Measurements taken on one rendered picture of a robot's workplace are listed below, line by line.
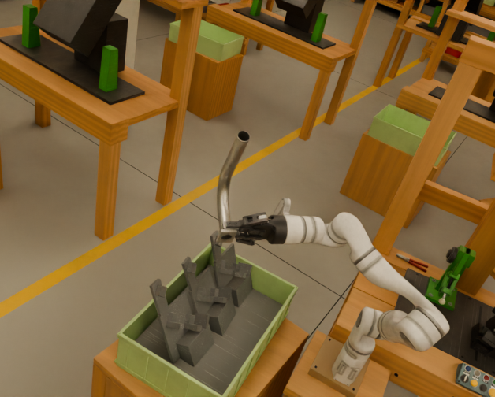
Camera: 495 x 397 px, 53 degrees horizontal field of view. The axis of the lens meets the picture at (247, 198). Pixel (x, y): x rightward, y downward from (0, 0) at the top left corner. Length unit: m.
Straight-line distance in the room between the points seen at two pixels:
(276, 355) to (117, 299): 1.38
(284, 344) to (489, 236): 1.02
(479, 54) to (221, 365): 1.49
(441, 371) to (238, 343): 0.79
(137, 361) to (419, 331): 0.95
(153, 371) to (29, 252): 1.83
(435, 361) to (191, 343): 0.96
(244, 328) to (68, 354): 1.20
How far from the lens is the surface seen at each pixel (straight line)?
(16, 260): 3.41
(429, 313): 1.33
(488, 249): 2.48
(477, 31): 9.03
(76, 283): 3.24
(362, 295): 2.29
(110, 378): 1.92
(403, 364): 2.13
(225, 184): 1.26
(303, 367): 1.97
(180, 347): 1.83
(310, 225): 1.28
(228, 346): 1.94
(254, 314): 2.07
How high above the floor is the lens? 2.36
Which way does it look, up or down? 35 degrees down
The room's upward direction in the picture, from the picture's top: 15 degrees clockwise
